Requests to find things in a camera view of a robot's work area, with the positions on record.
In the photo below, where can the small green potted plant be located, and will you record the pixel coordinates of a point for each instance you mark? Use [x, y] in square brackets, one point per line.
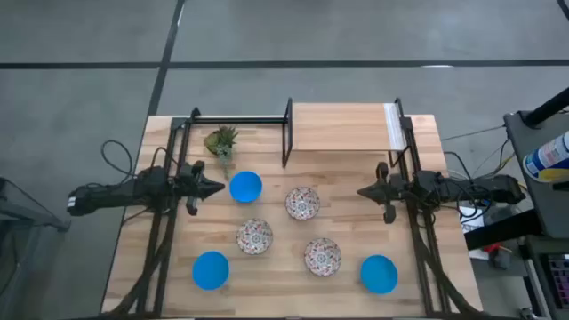
[221, 144]

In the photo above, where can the black pole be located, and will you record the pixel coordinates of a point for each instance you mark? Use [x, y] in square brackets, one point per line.
[544, 109]

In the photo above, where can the floral patterned ceramic mini bowl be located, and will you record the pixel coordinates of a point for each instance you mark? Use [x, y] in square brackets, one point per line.
[254, 236]
[322, 257]
[302, 203]

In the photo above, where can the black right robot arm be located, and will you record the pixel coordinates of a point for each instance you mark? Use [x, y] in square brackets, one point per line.
[467, 189]

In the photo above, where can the black metal frame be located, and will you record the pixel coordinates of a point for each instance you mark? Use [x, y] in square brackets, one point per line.
[338, 126]

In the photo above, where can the grey side table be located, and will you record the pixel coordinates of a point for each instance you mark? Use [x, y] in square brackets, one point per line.
[26, 213]

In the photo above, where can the blue plastic mini bowl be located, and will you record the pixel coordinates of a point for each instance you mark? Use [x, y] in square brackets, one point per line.
[246, 186]
[379, 274]
[210, 270]

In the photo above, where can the white blue spray can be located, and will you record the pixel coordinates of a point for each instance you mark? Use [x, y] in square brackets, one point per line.
[549, 157]

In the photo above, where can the keypad device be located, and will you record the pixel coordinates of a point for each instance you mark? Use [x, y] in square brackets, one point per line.
[560, 275]

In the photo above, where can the grey equipment cart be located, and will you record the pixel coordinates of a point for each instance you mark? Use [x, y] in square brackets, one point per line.
[542, 200]

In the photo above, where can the black beam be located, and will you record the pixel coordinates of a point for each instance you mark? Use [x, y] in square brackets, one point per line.
[502, 231]

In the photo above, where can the small red object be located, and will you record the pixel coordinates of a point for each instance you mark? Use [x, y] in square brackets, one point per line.
[491, 248]

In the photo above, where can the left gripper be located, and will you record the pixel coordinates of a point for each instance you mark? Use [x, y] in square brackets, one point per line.
[191, 184]

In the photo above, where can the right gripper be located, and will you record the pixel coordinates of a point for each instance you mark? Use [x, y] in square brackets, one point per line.
[393, 189]

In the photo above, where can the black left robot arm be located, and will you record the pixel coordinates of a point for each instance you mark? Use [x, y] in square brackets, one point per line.
[129, 191]

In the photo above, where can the white paper sheet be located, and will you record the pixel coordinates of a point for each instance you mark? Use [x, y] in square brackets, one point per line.
[471, 218]

